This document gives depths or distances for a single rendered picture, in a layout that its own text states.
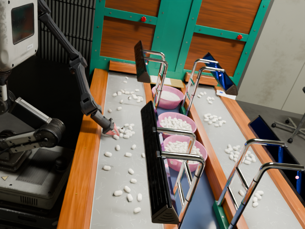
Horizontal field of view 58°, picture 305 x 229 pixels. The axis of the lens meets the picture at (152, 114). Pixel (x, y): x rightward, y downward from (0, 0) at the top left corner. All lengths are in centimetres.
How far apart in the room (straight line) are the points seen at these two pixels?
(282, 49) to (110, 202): 361
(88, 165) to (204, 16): 156
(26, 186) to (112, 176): 54
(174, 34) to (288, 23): 226
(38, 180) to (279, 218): 129
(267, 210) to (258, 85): 315
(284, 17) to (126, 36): 252
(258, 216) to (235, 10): 163
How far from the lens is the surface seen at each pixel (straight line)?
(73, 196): 125
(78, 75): 170
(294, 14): 431
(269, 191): 165
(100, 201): 127
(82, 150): 147
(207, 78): 251
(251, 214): 146
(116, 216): 122
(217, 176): 152
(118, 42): 237
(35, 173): 177
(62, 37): 181
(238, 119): 217
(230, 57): 258
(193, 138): 112
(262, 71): 441
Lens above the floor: 169
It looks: 30 degrees down
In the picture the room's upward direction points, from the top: 13 degrees clockwise
